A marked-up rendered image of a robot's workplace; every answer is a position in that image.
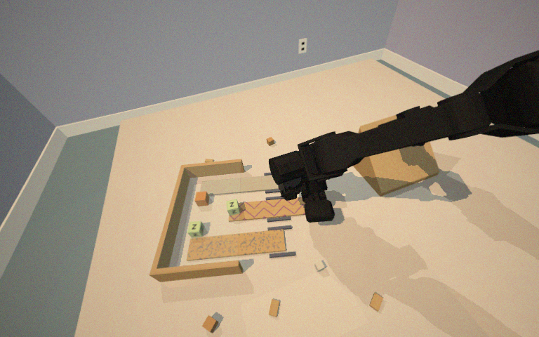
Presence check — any orange strip with purple zigzag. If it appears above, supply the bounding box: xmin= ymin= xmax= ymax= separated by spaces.
xmin=240 ymin=197 xmax=305 ymax=220

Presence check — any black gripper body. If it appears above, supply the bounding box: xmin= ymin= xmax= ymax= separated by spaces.
xmin=302 ymin=174 xmax=335 ymax=223

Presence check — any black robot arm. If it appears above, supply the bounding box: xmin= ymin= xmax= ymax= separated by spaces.
xmin=269 ymin=50 xmax=539 ymax=201

